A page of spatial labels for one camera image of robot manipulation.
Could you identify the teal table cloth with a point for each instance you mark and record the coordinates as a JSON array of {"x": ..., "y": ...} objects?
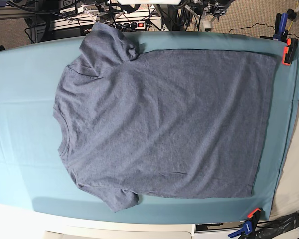
[{"x": 33, "y": 177}]

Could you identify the black plastic bag bottom right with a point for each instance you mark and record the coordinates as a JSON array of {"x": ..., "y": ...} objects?
[{"x": 278, "y": 226}]

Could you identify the white power strip red switch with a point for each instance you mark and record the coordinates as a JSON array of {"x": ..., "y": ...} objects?
[{"x": 139, "y": 25}]

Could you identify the blue clamp upper right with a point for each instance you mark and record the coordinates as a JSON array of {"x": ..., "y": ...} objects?
[{"x": 281, "y": 32}]

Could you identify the orange black clamp upper right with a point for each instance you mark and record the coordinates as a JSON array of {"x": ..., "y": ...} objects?
[{"x": 289, "y": 51}]

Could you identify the orange blue clamp bottom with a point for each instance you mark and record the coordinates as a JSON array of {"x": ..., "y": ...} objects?
[{"x": 249, "y": 226}]

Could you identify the blue-grey heather T-shirt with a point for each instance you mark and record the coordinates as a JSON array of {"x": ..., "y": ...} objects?
[{"x": 177, "y": 123}]

